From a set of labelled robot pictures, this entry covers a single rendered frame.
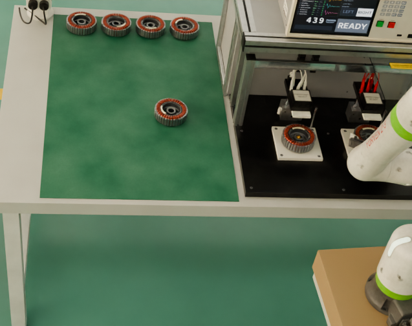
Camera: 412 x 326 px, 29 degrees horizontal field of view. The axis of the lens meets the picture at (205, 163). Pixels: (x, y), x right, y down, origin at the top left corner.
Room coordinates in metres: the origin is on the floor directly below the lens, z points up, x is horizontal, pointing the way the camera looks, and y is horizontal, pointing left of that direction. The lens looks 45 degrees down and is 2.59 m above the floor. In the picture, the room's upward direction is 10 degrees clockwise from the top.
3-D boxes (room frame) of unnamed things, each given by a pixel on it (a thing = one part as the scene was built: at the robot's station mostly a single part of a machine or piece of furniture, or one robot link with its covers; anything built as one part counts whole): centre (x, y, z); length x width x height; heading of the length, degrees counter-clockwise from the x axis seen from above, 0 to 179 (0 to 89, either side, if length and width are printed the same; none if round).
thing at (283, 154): (2.00, -0.29, 0.78); 0.15 x 0.15 x 0.01; 12
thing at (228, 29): (2.35, -0.01, 0.91); 0.28 x 0.03 x 0.32; 12
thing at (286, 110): (2.14, -0.26, 0.80); 0.08 x 0.05 x 0.06; 102
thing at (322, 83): (2.28, -0.35, 0.92); 0.66 x 0.01 x 0.30; 102
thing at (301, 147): (2.00, -0.29, 0.80); 0.11 x 0.11 x 0.04
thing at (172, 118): (2.06, 0.15, 0.77); 0.11 x 0.11 x 0.04
